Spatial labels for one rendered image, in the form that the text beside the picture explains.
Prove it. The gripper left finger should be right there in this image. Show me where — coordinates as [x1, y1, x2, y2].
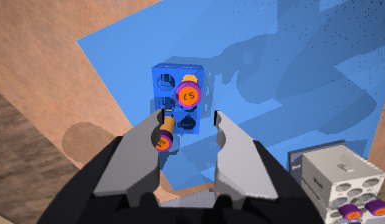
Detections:
[36, 108, 165, 224]

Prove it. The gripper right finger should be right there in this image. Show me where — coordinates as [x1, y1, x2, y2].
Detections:
[214, 110, 326, 224]

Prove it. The centrifuge tube with purple cap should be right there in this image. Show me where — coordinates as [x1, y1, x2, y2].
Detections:
[340, 217, 361, 224]

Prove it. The blue mat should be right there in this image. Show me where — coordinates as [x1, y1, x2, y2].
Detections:
[76, 0, 385, 190]

